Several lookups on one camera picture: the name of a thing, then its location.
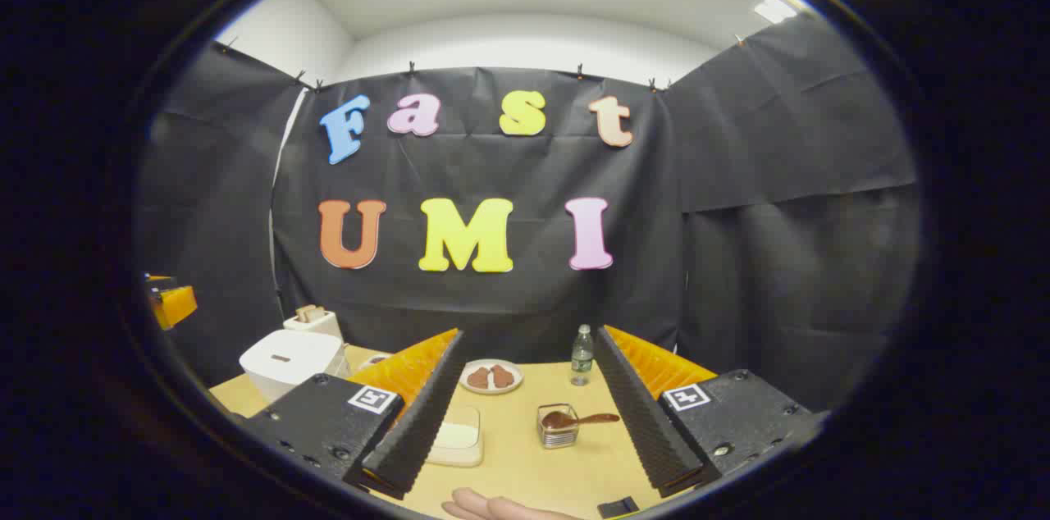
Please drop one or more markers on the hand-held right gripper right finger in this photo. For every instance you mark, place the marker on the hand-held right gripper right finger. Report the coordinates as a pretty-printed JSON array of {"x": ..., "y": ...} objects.
[{"x": 640, "y": 421}]

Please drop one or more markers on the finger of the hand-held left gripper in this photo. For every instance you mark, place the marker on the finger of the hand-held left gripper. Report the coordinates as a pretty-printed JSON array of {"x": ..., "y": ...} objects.
[{"x": 174, "y": 307}]

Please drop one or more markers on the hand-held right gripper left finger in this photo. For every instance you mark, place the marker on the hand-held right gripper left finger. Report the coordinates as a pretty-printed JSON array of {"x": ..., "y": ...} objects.
[{"x": 422, "y": 421}]

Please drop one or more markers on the clear box of rice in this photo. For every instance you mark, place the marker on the clear box of rice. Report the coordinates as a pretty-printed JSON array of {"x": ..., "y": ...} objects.
[{"x": 458, "y": 438}]

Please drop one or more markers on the brown wooden spoon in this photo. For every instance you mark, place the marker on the brown wooden spoon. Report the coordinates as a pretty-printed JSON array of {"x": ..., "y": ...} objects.
[{"x": 566, "y": 420}]

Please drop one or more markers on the white rice cooker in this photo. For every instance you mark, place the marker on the white rice cooker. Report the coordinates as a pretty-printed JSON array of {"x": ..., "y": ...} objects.
[{"x": 287, "y": 368}]

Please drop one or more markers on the brown meat piece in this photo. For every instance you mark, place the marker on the brown meat piece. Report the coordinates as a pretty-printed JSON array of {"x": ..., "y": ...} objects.
[
  {"x": 502, "y": 376},
  {"x": 478, "y": 378}
]

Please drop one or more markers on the white round plate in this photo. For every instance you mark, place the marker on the white round plate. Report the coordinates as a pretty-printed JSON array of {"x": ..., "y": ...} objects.
[{"x": 492, "y": 390}]

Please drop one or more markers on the white divided seasoning dish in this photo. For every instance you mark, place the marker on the white divided seasoning dish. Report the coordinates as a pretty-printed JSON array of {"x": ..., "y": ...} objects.
[{"x": 373, "y": 362}]

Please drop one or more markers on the clear plastic water bottle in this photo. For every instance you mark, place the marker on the clear plastic water bottle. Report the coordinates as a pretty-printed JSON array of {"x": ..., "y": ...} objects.
[{"x": 582, "y": 360}]

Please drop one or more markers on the toast slice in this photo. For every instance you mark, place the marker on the toast slice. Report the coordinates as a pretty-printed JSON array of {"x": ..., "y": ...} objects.
[{"x": 308, "y": 312}]

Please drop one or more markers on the white toaster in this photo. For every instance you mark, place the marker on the white toaster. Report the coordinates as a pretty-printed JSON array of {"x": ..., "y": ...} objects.
[{"x": 316, "y": 327}]

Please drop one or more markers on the black backdrop cloth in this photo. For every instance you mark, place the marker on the black backdrop cloth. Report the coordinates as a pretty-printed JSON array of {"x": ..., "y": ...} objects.
[{"x": 509, "y": 307}]

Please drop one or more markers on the small ceiling light panel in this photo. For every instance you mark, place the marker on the small ceiling light panel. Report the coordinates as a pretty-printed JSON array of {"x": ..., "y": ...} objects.
[{"x": 775, "y": 9}]

